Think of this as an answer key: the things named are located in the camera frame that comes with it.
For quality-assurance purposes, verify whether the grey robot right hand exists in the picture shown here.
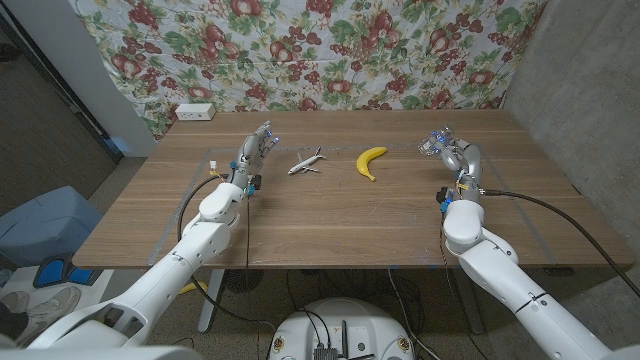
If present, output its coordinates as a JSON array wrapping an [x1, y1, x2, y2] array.
[[424, 130, 484, 204]]

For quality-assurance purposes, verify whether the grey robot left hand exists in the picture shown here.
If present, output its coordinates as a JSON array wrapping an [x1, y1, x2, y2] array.
[[230, 120, 280, 196]]

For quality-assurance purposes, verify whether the clear glass salt shaker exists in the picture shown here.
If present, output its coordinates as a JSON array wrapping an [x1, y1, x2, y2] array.
[[417, 125, 454, 157]]

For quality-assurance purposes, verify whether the white toy airplane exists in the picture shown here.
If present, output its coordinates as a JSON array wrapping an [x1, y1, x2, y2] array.
[[287, 146, 328, 176]]

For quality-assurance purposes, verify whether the yellow toy banana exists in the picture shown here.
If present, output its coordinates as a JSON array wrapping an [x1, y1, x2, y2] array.
[[356, 146, 389, 183]]

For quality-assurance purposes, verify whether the white power outlet strip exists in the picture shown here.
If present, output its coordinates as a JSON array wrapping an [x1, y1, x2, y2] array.
[[174, 102, 217, 122]]

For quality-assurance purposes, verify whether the floral fruit print backdrop cloth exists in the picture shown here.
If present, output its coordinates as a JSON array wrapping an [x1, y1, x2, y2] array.
[[69, 0, 549, 141]]

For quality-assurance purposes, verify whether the round black floor fan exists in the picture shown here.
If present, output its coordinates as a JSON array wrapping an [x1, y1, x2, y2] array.
[[223, 268, 265, 295]]

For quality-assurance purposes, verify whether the grey table leg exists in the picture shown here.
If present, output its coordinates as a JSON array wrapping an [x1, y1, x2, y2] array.
[[452, 267, 486, 335]]

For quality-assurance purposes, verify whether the white table leg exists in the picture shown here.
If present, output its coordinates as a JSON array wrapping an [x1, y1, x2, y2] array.
[[197, 268, 226, 334]]

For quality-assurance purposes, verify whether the white robot torso base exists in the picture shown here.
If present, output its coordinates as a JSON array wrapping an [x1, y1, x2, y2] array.
[[268, 297, 415, 360]]

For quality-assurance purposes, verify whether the blue-grey plastic bin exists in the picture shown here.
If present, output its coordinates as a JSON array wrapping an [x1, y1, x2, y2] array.
[[0, 185, 104, 269]]

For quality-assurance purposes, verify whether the blue and black foot pedal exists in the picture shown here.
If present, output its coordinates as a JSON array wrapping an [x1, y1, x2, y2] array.
[[32, 253, 104, 290]]

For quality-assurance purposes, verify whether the white sneaker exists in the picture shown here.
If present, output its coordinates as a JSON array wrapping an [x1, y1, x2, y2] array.
[[22, 285, 82, 326]]

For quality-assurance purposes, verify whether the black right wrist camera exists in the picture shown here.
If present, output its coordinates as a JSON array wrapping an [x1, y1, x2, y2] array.
[[435, 186, 455, 214]]

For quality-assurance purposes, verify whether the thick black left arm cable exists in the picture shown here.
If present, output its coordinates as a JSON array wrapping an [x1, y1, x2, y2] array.
[[177, 174, 276, 331]]

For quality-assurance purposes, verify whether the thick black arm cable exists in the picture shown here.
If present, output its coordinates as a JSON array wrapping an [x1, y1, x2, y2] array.
[[480, 188, 640, 299], [177, 174, 276, 331]]

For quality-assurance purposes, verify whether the thin black left wrist cable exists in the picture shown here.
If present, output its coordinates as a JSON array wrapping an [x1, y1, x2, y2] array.
[[243, 194, 251, 296]]

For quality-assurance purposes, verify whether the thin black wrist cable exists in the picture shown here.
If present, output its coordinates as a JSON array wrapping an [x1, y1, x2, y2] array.
[[243, 194, 251, 296], [439, 213, 479, 360]]

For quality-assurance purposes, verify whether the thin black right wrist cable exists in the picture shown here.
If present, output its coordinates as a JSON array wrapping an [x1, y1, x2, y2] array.
[[439, 213, 479, 360]]

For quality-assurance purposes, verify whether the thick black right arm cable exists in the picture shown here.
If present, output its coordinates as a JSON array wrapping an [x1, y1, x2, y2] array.
[[480, 188, 640, 299]]

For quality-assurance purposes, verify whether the grey floor cable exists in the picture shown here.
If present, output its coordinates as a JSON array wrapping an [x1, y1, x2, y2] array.
[[387, 267, 444, 360]]

